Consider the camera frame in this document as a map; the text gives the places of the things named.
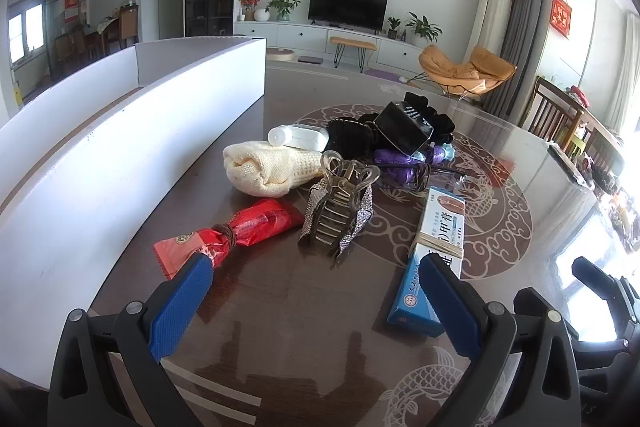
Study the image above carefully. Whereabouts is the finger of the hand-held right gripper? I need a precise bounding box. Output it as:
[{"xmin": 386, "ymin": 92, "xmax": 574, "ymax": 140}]
[
  {"xmin": 571, "ymin": 257, "xmax": 640, "ymax": 333},
  {"xmin": 514, "ymin": 287, "xmax": 626, "ymax": 350}
]

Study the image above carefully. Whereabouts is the orange padded bench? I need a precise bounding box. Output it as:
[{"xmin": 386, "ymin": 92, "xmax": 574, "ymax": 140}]
[{"xmin": 329, "ymin": 36, "xmax": 377, "ymax": 72}]

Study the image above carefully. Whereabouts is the rhinestone hair claw clip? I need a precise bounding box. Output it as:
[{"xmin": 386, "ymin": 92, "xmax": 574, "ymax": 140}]
[{"xmin": 297, "ymin": 150, "xmax": 381, "ymax": 270}]

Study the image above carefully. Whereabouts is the dark patterned glass desktop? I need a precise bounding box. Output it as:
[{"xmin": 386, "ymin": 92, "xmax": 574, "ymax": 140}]
[{"xmin": 0, "ymin": 64, "xmax": 636, "ymax": 427}]

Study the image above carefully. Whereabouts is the white plastic bottle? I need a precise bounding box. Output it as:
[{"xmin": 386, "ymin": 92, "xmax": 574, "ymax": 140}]
[{"xmin": 267, "ymin": 124, "xmax": 331, "ymax": 152}]

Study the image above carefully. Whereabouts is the red flower vase arrangement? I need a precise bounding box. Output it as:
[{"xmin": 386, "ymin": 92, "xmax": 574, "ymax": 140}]
[{"xmin": 237, "ymin": 0, "xmax": 266, "ymax": 22}]

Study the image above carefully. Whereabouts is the cloth covered air conditioner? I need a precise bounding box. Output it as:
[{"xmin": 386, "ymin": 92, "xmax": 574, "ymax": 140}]
[{"xmin": 472, "ymin": 0, "xmax": 513, "ymax": 58}]

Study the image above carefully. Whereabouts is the flat screen television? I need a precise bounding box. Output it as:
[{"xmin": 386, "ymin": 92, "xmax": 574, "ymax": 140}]
[{"xmin": 308, "ymin": 0, "xmax": 389, "ymax": 30}]

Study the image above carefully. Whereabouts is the wooden dining chair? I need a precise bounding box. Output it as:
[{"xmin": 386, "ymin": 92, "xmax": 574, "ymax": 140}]
[{"xmin": 520, "ymin": 76, "xmax": 586, "ymax": 148}]

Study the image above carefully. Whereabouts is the white television cabinet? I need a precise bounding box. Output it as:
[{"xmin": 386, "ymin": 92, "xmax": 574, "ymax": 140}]
[{"xmin": 233, "ymin": 21, "xmax": 426, "ymax": 70}]

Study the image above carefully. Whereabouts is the purple and teal toy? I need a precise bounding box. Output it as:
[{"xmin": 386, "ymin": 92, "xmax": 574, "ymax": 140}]
[{"xmin": 372, "ymin": 143, "xmax": 456, "ymax": 188}]

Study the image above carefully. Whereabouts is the orange lounge chair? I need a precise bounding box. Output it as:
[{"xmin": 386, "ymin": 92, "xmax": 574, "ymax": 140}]
[{"xmin": 419, "ymin": 44, "xmax": 517, "ymax": 96}]

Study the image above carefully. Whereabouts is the cream knitted cloth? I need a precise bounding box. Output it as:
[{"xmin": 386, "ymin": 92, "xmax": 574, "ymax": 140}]
[{"xmin": 222, "ymin": 140, "xmax": 326, "ymax": 198}]

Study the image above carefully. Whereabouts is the black velvet scrunchie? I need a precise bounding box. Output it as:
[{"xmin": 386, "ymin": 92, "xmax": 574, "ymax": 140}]
[
  {"xmin": 402, "ymin": 92, "xmax": 457, "ymax": 146},
  {"xmin": 327, "ymin": 109, "xmax": 386, "ymax": 160}
]

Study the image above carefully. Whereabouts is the red candy packet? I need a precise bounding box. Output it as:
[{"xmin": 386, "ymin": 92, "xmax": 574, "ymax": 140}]
[{"xmin": 152, "ymin": 198, "xmax": 305, "ymax": 280}]

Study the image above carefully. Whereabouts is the red wall hanging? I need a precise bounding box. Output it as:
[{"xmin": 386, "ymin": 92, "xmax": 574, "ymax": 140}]
[{"xmin": 551, "ymin": 0, "xmax": 572, "ymax": 38}]

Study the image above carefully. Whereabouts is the leafy green potted plant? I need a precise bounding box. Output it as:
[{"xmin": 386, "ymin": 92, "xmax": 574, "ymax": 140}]
[{"xmin": 267, "ymin": 0, "xmax": 301, "ymax": 22}]

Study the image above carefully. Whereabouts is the grey curtain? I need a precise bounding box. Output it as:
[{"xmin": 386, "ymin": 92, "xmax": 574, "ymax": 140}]
[{"xmin": 482, "ymin": 0, "xmax": 558, "ymax": 128}]

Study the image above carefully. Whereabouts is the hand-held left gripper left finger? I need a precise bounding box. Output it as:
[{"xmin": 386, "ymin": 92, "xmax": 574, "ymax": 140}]
[{"xmin": 47, "ymin": 252, "xmax": 216, "ymax": 427}]

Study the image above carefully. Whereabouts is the cluttered dining table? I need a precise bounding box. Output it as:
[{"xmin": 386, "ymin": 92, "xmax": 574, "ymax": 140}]
[{"xmin": 565, "ymin": 87, "xmax": 640, "ymax": 253}]

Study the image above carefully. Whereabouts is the blue white ointment box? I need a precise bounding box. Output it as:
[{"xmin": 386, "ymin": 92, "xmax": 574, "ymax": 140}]
[{"xmin": 387, "ymin": 187, "xmax": 466, "ymax": 338}]

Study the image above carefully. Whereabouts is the large green potted plant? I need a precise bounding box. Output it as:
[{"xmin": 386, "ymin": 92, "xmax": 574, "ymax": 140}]
[{"xmin": 405, "ymin": 12, "xmax": 443, "ymax": 46}]

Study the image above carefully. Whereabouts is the black printed carton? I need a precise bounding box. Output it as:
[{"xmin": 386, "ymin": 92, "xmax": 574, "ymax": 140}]
[{"xmin": 374, "ymin": 101, "xmax": 435, "ymax": 155}]

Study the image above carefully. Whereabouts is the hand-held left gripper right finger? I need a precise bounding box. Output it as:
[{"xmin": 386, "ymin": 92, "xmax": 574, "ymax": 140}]
[{"xmin": 419, "ymin": 252, "xmax": 583, "ymax": 427}]

